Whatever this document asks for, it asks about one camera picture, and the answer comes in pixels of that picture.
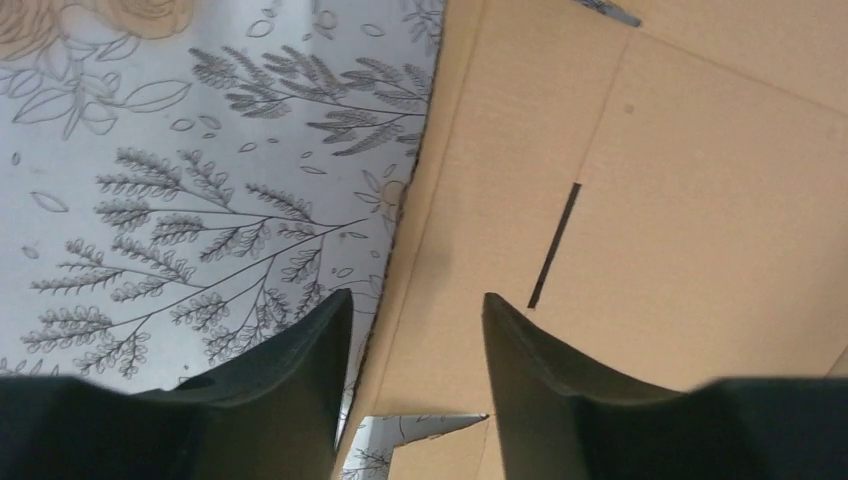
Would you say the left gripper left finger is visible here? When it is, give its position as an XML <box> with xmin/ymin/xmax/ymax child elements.
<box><xmin>1</xmin><ymin>289</ymin><xmax>353</xmax><ymax>479</ymax></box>

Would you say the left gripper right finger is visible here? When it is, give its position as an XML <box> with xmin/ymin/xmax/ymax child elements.
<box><xmin>482</xmin><ymin>293</ymin><xmax>847</xmax><ymax>479</ymax></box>

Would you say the brown cardboard box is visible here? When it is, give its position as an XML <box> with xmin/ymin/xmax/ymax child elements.
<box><xmin>339</xmin><ymin>1</ymin><xmax>847</xmax><ymax>479</ymax></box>

